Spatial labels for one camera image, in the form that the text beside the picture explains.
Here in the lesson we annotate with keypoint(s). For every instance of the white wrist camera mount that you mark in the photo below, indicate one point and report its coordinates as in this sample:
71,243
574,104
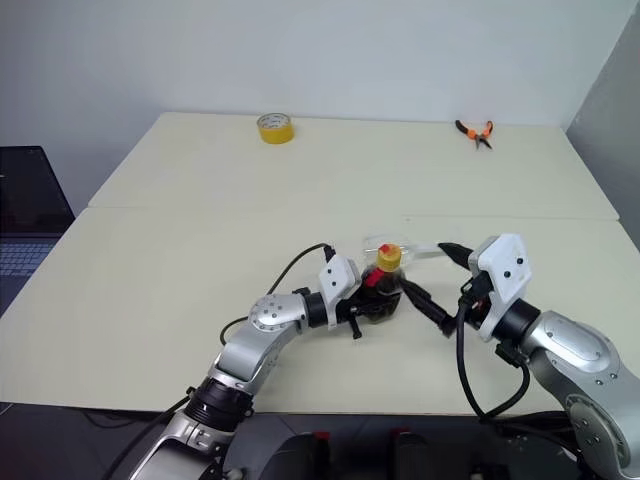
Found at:
337,280
505,260

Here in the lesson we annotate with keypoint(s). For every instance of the dark laptop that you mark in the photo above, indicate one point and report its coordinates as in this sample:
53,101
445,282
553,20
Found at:
30,200

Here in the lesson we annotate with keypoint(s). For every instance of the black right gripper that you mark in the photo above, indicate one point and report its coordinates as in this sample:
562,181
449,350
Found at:
475,300

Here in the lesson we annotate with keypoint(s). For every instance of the dark bottle with yellow cap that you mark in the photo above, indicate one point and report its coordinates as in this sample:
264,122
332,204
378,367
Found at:
389,257

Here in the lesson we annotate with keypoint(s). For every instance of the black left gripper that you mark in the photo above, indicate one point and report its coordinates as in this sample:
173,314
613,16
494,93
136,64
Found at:
347,312

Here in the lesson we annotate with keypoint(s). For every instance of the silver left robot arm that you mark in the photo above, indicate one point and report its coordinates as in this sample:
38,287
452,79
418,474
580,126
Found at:
250,350

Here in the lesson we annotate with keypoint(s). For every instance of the yellow tape roll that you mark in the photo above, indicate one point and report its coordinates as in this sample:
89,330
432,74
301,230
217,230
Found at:
276,131

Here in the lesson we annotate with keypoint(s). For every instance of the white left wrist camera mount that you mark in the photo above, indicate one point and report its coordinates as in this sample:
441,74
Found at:
337,280

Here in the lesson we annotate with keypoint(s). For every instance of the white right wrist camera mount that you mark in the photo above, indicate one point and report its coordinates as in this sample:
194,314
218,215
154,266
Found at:
505,260

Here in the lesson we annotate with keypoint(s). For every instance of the dark rounded shape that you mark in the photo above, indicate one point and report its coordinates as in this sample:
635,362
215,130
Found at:
417,455
310,457

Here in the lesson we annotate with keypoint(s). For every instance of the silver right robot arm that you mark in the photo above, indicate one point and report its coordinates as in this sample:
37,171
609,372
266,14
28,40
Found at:
575,345

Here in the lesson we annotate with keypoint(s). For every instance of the orange and black pliers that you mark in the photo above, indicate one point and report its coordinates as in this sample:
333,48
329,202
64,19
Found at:
481,137

